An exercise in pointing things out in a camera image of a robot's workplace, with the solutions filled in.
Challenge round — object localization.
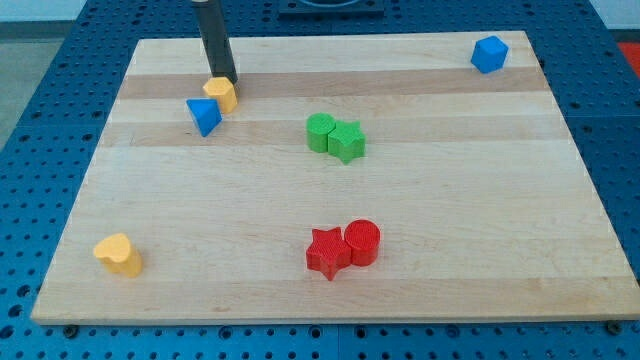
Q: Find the blue triangle block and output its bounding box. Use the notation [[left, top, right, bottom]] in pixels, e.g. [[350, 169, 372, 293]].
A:
[[186, 98, 223, 137]]

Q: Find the red star block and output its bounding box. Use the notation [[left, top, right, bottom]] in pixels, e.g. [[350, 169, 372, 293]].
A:
[[306, 227, 352, 281]]

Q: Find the green star block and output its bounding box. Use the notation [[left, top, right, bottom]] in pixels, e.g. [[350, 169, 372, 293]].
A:
[[327, 120, 366, 164]]

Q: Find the yellow hexagon block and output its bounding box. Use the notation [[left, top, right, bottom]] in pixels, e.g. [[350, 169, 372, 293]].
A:
[[203, 77, 238, 114]]

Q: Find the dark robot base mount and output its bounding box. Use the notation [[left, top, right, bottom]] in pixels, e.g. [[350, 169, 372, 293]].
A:
[[277, 0, 385, 19]]

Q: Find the green cylinder block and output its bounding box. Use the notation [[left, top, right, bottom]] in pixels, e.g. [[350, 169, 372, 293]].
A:
[[306, 113, 336, 153]]

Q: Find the light wooden board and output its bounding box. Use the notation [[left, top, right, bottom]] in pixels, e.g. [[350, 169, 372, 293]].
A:
[[31, 31, 639, 325]]

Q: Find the yellow heart block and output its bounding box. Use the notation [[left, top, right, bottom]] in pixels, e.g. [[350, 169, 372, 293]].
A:
[[93, 233, 143, 278]]

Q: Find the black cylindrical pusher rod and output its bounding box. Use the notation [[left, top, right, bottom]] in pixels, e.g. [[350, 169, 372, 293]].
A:
[[191, 0, 238, 85]]

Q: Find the red cylinder block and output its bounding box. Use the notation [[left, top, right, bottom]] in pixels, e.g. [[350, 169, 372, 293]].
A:
[[344, 219, 381, 267]]

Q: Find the blue cube block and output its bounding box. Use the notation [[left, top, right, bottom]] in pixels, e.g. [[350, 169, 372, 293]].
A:
[[471, 35, 509, 74]]

